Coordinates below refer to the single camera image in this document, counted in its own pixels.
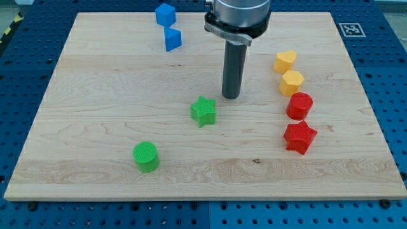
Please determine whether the red star block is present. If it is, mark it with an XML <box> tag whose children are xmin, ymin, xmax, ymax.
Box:
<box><xmin>284</xmin><ymin>120</ymin><xmax>317</xmax><ymax>155</ymax></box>

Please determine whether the yellow heart block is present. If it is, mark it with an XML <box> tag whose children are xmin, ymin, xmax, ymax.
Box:
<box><xmin>273</xmin><ymin>50</ymin><xmax>296</xmax><ymax>74</ymax></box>

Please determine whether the green cylinder block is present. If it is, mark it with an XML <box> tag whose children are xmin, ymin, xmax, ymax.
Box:
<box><xmin>132</xmin><ymin>141</ymin><xmax>160</xmax><ymax>173</ymax></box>

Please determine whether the green star block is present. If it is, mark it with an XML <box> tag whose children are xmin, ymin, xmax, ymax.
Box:
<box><xmin>190</xmin><ymin>96</ymin><xmax>216</xmax><ymax>128</ymax></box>

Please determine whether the white fiducial marker tag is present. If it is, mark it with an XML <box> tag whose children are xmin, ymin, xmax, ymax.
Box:
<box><xmin>339</xmin><ymin>22</ymin><xmax>366</xmax><ymax>38</ymax></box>

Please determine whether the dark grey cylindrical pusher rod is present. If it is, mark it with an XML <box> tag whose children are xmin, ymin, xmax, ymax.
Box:
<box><xmin>222</xmin><ymin>40</ymin><xmax>247</xmax><ymax>99</ymax></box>

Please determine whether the yellow hexagon block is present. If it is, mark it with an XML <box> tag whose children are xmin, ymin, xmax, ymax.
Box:
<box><xmin>279</xmin><ymin>70</ymin><xmax>305</xmax><ymax>97</ymax></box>

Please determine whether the blue cube block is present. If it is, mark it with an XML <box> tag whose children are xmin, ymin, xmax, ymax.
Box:
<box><xmin>155</xmin><ymin>3</ymin><xmax>176</xmax><ymax>27</ymax></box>

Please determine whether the light wooden board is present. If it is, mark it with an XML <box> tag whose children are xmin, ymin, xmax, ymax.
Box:
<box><xmin>4</xmin><ymin>12</ymin><xmax>406</xmax><ymax>202</ymax></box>

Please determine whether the blue triangular block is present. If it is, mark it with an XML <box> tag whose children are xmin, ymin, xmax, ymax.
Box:
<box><xmin>164</xmin><ymin>27</ymin><xmax>182</xmax><ymax>52</ymax></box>

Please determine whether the red cylinder block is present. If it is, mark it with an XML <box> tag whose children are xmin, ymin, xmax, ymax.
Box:
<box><xmin>286</xmin><ymin>92</ymin><xmax>314</xmax><ymax>120</ymax></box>

